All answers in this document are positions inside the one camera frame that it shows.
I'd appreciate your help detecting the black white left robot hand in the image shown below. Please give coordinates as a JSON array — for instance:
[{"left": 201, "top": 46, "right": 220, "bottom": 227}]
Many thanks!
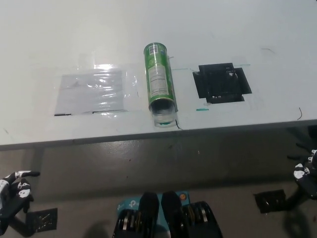
[{"left": 0, "top": 170, "right": 41, "bottom": 219}]

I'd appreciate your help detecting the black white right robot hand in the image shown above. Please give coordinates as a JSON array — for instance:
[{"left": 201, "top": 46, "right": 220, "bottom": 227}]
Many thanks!
[{"left": 287, "top": 148, "right": 317, "bottom": 199}]

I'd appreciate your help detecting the green chips can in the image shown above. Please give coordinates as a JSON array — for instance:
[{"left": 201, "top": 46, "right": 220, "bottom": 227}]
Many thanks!
[{"left": 143, "top": 42, "right": 179, "bottom": 115}]

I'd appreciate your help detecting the black floor tape patch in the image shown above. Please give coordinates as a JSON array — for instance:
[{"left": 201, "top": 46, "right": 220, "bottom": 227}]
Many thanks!
[
  {"left": 25, "top": 207, "right": 58, "bottom": 233},
  {"left": 253, "top": 189, "right": 288, "bottom": 214}
]

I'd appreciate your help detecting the black tape square patch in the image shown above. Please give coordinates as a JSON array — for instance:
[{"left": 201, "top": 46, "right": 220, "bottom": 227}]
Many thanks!
[{"left": 192, "top": 61, "right": 253, "bottom": 104}]

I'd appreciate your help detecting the clear plastic film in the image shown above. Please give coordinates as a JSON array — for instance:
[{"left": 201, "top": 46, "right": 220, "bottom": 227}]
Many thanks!
[{"left": 53, "top": 63, "right": 139, "bottom": 119}]

